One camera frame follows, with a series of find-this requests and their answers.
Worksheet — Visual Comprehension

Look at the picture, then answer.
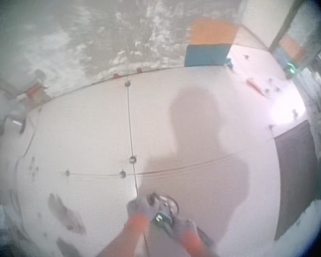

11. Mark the person's left hand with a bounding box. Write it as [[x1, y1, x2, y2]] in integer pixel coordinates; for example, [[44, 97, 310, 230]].
[[126, 196, 152, 218]]

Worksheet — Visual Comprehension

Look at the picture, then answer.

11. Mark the person's right hand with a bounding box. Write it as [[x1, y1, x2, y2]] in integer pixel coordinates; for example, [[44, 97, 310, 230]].
[[173, 218, 202, 243]]

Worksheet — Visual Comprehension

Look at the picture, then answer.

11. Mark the black tool with green light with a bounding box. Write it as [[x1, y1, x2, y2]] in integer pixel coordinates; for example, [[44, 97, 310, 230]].
[[146, 192, 180, 233]]

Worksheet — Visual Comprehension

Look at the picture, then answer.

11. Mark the dark grey mat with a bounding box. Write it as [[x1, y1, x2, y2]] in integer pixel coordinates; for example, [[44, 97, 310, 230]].
[[273, 119, 319, 241]]

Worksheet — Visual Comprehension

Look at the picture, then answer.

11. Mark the red and grey tool heap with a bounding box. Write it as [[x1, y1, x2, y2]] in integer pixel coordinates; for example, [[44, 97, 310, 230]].
[[16, 69, 52, 102]]

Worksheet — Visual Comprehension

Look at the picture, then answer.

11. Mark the red wedge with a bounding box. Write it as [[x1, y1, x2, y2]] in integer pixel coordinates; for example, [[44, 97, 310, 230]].
[[246, 77, 266, 94]]

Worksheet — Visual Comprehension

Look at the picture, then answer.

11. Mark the orange and blue box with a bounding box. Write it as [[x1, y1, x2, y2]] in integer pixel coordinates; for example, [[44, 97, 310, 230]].
[[184, 17, 240, 67]]

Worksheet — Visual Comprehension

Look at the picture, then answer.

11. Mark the device with green light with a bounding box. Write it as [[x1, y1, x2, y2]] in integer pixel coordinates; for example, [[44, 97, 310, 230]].
[[285, 62, 299, 79]]

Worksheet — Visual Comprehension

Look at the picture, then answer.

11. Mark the orange and blue panel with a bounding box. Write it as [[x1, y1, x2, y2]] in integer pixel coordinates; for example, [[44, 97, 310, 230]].
[[273, 34, 307, 64]]

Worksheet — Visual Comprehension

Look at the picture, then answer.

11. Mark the dark door frame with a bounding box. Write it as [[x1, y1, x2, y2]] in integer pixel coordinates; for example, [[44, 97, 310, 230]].
[[267, 0, 307, 53]]

